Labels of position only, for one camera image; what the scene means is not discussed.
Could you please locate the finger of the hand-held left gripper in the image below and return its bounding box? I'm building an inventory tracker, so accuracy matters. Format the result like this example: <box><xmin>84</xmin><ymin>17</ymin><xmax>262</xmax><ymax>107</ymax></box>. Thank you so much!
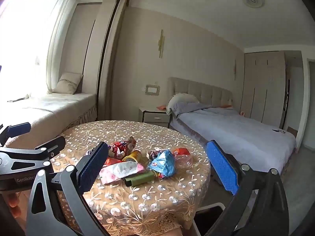
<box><xmin>0</xmin><ymin>122</ymin><xmax>31</xmax><ymax>146</ymax></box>
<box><xmin>0</xmin><ymin>136</ymin><xmax>66</xmax><ymax>177</ymax></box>

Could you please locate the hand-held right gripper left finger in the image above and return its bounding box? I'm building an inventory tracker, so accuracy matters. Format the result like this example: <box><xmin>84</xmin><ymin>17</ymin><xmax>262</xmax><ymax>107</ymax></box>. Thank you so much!
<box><xmin>26</xmin><ymin>141</ymin><xmax>109</xmax><ymax>236</ymax></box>

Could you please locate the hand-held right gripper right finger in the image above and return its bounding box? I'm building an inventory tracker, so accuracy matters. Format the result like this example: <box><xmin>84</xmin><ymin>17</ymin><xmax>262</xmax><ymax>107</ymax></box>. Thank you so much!
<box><xmin>206</xmin><ymin>140</ymin><xmax>289</xmax><ymax>236</ymax></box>

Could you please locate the clear plastic bottle orange label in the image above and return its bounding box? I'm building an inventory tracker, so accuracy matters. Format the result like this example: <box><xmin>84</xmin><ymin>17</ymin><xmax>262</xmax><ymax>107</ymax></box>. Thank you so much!
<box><xmin>172</xmin><ymin>148</ymin><xmax>195</xmax><ymax>169</ymax></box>

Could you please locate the white trash bin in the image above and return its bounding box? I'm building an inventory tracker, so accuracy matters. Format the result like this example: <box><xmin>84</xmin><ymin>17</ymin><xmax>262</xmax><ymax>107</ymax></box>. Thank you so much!
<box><xmin>193</xmin><ymin>202</ymin><xmax>226</xmax><ymax>236</ymax></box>

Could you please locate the purple snack wrapper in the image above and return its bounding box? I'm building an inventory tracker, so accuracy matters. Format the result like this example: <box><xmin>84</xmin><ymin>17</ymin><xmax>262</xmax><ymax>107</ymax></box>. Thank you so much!
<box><xmin>148</xmin><ymin>149</ymin><xmax>161</xmax><ymax>161</ymax></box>

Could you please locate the person's left hand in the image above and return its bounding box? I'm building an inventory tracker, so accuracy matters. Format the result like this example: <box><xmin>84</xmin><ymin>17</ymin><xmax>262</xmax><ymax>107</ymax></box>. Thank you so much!
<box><xmin>7</xmin><ymin>191</ymin><xmax>22</xmax><ymax>219</ymax></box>

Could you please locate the red flat packet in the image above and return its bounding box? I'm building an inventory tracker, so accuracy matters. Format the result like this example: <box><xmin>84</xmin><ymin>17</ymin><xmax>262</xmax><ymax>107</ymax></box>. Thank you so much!
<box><xmin>102</xmin><ymin>157</ymin><xmax>123</xmax><ymax>167</ymax></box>

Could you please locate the pink tissue packet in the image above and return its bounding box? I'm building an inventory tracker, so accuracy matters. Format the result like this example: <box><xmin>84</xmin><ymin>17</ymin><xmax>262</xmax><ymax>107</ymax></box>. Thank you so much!
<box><xmin>99</xmin><ymin>161</ymin><xmax>146</xmax><ymax>185</ymax></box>

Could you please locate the bed with grey-blue duvet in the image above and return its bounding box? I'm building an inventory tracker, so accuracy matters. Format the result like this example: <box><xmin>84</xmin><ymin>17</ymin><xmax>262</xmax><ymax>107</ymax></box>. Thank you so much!
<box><xmin>169</xmin><ymin>103</ymin><xmax>297</xmax><ymax>185</ymax></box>

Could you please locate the red snack wrapper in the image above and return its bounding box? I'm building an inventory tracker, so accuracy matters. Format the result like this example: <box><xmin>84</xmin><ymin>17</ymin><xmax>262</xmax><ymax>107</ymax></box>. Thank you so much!
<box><xmin>112</xmin><ymin>141</ymin><xmax>128</xmax><ymax>158</ymax></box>

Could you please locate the beige window seat cushion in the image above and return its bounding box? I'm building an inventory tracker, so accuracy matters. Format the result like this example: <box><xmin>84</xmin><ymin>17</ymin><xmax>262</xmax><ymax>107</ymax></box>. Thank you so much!
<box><xmin>0</xmin><ymin>93</ymin><xmax>97</xmax><ymax>150</ymax></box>

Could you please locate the yellow can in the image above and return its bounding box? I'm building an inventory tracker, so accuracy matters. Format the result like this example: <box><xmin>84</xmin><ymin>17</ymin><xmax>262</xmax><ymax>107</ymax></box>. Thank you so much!
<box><xmin>122</xmin><ymin>150</ymin><xmax>143</xmax><ymax>164</ymax></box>

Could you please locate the olive green tube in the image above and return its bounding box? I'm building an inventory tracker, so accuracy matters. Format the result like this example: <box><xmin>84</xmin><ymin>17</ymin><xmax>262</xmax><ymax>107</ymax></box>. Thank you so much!
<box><xmin>124</xmin><ymin>170</ymin><xmax>155</xmax><ymax>187</ymax></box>

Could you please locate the blue snack bag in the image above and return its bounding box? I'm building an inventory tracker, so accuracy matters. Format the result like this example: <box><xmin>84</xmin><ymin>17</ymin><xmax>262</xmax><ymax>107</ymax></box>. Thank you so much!
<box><xmin>148</xmin><ymin>149</ymin><xmax>176</xmax><ymax>177</ymax></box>

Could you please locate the round table, lace cloth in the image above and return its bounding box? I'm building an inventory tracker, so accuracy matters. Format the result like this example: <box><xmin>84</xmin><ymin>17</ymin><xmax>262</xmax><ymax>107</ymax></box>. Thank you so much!
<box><xmin>50</xmin><ymin>120</ymin><xmax>211</xmax><ymax>236</ymax></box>

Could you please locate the beige square pillow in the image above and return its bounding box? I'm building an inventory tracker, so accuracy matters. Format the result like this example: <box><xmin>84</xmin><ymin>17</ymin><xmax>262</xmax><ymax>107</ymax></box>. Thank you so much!
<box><xmin>55</xmin><ymin>72</ymin><xmax>83</xmax><ymax>95</ymax></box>

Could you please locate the grey-blue pillow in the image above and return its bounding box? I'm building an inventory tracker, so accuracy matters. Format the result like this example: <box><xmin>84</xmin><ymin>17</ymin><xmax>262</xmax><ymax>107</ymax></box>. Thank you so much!
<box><xmin>167</xmin><ymin>93</ymin><xmax>200</xmax><ymax>115</ymax></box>

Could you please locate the beige padded headboard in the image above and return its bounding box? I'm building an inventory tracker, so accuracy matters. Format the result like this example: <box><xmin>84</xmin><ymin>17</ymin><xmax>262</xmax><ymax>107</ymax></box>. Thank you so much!
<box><xmin>169</xmin><ymin>77</ymin><xmax>233</xmax><ymax>109</ymax></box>

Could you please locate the beige nightstand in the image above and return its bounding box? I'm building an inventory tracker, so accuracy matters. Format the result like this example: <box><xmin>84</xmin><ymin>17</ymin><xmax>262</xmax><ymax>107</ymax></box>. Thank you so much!
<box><xmin>138</xmin><ymin>106</ymin><xmax>171</xmax><ymax>129</ymax></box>

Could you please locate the beige wardrobe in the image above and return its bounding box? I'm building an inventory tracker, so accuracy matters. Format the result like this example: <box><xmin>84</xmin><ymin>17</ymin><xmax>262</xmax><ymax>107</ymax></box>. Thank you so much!
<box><xmin>240</xmin><ymin>51</ymin><xmax>287</xmax><ymax>129</ymax></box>

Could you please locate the white door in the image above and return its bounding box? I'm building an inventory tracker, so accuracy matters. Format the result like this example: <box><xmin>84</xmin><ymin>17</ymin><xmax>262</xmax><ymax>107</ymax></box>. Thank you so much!
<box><xmin>301</xmin><ymin>58</ymin><xmax>315</xmax><ymax>150</ymax></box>

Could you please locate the white sheer curtain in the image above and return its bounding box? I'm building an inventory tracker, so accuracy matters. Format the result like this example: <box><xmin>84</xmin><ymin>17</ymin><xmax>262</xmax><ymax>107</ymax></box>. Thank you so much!
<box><xmin>0</xmin><ymin>0</ymin><xmax>82</xmax><ymax>97</ymax></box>

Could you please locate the framed wall switch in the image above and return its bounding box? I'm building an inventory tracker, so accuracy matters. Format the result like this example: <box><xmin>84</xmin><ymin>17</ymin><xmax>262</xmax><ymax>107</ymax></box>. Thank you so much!
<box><xmin>145</xmin><ymin>84</ymin><xmax>159</xmax><ymax>96</ymax></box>

